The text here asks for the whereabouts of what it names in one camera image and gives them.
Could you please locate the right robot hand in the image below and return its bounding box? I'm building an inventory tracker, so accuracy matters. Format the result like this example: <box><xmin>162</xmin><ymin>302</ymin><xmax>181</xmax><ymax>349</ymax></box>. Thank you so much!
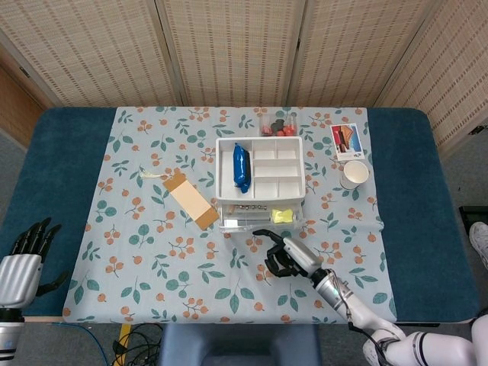
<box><xmin>252</xmin><ymin>228</ymin><xmax>323</xmax><ymax>278</ymax></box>

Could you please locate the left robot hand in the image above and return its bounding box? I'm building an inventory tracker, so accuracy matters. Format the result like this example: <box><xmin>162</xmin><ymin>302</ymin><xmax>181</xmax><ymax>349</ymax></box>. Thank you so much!
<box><xmin>0</xmin><ymin>217</ymin><xmax>71</xmax><ymax>308</ymax></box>

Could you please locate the clear drawer holding yellow packet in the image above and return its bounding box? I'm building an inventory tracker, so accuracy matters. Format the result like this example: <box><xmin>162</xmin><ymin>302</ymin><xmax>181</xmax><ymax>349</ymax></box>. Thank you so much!
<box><xmin>217</xmin><ymin>201</ymin><xmax>306</xmax><ymax>233</ymax></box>

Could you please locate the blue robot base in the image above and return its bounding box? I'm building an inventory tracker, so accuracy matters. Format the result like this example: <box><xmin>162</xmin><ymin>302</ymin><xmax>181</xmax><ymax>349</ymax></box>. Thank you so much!
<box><xmin>158</xmin><ymin>323</ymin><xmax>323</xmax><ymax>366</ymax></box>

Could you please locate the clear box with red pieces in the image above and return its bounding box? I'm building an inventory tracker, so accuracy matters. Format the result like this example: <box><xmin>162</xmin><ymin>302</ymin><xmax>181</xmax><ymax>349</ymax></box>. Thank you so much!
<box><xmin>259</xmin><ymin>113</ymin><xmax>299</xmax><ymax>137</ymax></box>

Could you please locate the white paper cup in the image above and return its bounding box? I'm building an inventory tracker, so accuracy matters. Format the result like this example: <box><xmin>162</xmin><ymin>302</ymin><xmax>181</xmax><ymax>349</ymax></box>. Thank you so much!
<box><xmin>340</xmin><ymin>159</ymin><xmax>371</xmax><ymax>191</ymax></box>

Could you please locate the blue snack packet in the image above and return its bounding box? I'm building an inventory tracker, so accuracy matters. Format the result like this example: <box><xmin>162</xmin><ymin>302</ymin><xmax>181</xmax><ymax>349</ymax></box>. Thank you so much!
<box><xmin>232</xmin><ymin>143</ymin><xmax>252</xmax><ymax>194</ymax></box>

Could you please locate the floral printed tablecloth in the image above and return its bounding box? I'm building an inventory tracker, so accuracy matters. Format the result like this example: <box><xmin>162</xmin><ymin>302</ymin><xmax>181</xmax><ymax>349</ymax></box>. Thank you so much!
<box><xmin>62</xmin><ymin>106</ymin><xmax>398</xmax><ymax>325</ymax></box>

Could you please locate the colourful postcard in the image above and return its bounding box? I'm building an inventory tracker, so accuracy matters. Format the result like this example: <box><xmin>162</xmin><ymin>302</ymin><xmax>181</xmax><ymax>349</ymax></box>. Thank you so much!
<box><xmin>329</xmin><ymin>124</ymin><xmax>366</xmax><ymax>161</ymax></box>

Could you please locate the teal felt table cover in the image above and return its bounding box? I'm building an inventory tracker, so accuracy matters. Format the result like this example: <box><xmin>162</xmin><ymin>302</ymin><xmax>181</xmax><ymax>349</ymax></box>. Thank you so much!
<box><xmin>0</xmin><ymin>106</ymin><xmax>480</xmax><ymax>324</ymax></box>

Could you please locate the wooden door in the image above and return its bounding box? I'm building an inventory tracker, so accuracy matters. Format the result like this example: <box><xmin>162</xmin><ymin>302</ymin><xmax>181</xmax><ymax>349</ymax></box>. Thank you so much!
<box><xmin>0</xmin><ymin>63</ymin><xmax>47</xmax><ymax>148</ymax></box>

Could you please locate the black floor object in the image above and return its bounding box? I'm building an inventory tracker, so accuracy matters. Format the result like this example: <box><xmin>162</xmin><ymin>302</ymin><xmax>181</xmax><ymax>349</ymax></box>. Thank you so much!
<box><xmin>459</xmin><ymin>205</ymin><xmax>488</xmax><ymax>230</ymax></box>

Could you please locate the white shoe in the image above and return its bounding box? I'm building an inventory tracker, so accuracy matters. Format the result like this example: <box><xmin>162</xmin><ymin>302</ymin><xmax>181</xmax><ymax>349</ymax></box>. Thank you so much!
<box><xmin>468</xmin><ymin>222</ymin><xmax>488</xmax><ymax>270</ymax></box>

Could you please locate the woven folding screen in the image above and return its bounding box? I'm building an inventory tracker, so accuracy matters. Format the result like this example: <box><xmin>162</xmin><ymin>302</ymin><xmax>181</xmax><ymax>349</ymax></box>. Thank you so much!
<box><xmin>0</xmin><ymin>0</ymin><xmax>488</xmax><ymax>148</ymax></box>

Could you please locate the blue cable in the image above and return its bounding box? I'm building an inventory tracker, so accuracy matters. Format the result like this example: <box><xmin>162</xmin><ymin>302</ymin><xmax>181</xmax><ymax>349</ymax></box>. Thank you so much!
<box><xmin>51</xmin><ymin>322</ymin><xmax>111</xmax><ymax>366</ymax></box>

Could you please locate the white plastic drawer organizer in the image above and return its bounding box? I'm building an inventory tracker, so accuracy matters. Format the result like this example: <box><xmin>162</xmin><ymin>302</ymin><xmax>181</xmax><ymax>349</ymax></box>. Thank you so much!
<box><xmin>215</xmin><ymin>136</ymin><xmax>308</xmax><ymax>233</ymax></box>

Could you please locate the brown cardboard tag with string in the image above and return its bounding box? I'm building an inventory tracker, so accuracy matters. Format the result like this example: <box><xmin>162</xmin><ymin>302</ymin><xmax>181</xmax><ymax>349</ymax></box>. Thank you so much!
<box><xmin>139</xmin><ymin>165</ymin><xmax>221</xmax><ymax>232</ymax></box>

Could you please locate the black cable bundle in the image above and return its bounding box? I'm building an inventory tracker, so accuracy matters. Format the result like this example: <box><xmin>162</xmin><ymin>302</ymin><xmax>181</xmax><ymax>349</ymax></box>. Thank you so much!
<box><xmin>112</xmin><ymin>323</ymin><xmax>165</xmax><ymax>366</ymax></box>

